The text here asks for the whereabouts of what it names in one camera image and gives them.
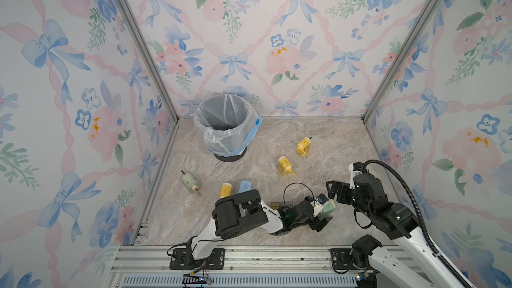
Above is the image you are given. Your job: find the right corner aluminium post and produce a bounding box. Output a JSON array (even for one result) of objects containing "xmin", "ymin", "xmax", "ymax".
[{"xmin": 361, "ymin": 0, "xmax": 443, "ymax": 124}]

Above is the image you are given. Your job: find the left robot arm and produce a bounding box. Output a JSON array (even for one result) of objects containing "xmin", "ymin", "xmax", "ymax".
[{"xmin": 167, "ymin": 189, "xmax": 333, "ymax": 271}]

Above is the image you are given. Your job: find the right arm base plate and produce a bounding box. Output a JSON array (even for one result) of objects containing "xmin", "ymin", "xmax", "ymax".
[{"xmin": 329, "ymin": 247, "xmax": 387, "ymax": 273}]

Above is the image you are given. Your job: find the clear trash bag blue band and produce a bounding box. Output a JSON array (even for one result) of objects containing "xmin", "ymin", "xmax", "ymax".
[{"xmin": 193, "ymin": 94, "xmax": 263, "ymax": 156}]

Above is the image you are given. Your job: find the yellow pencil sharpener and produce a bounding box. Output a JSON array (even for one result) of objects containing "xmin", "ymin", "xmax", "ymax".
[
  {"xmin": 296, "ymin": 136, "xmax": 313, "ymax": 157},
  {"xmin": 219, "ymin": 183, "xmax": 233, "ymax": 199},
  {"xmin": 277, "ymin": 156, "xmax": 295, "ymax": 176}
]

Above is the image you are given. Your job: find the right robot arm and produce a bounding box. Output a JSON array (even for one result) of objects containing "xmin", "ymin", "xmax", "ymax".
[{"xmin": 326, "ymin": 173, "xmax": 474, "ymax": 287}]

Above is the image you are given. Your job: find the black trash bin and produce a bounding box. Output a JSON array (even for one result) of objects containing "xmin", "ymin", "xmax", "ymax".
[{"xmin": 214, "ymin": 147, "xmax": 247, "ymax": 163}]

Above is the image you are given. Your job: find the left corner aluminium post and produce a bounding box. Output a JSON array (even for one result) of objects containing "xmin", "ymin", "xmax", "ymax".
[{"xmin": 113, "ymin": 0, "xmax": 179, "ymax": 124}]

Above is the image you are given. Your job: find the green pencil sharpener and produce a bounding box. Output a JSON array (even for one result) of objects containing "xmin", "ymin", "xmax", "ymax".
[
  {"xmin": 181, "ymin": 170, "xmax": 201, "ymax": 196},
  {"xmin": 317, "ymin": 199, "xmax": 336, "ymax": 219}
]

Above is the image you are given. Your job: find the blue pencil sharpener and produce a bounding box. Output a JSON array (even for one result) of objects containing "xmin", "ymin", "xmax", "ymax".
[{"xmin": 238, "ymin": 180, "xmax": 253, "ymax": 193}]

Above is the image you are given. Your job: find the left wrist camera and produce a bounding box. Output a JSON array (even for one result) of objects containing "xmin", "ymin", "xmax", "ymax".
[{"xmin": 313, "ymin": 193, "xmax": 329, "ymax": 217}]

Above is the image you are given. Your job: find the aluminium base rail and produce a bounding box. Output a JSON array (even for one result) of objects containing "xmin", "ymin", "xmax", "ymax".
[{"xmin": 103, "ymin": 245, "xmax": 453, "ymax": 288}]

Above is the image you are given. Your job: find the corner aluminium post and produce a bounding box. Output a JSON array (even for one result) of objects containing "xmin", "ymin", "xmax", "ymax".
[
  {"xmin": 361, "ymin": 0, "xmax": 443, "ymax": 124},
  {"xmin": 113, "ymin": 0, "xmax": 179, "ymax": 124}
]

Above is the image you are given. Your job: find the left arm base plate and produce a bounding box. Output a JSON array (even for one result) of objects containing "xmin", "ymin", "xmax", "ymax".
[{"xmin": 167, "ymin": 248, "xmax": 225, "ymax": 270}]

